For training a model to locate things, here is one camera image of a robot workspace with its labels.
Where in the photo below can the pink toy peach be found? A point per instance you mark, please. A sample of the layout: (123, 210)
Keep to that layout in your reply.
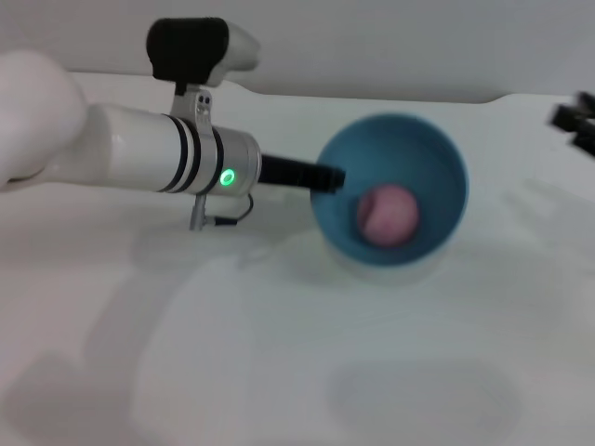
(390, 218)

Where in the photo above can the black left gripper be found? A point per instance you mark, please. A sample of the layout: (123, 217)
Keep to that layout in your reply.
(293, 172)

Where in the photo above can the blue bowl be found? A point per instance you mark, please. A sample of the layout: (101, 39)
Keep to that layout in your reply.
(339, 223)

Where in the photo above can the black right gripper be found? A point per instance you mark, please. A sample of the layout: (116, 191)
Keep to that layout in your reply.
(586, 144)

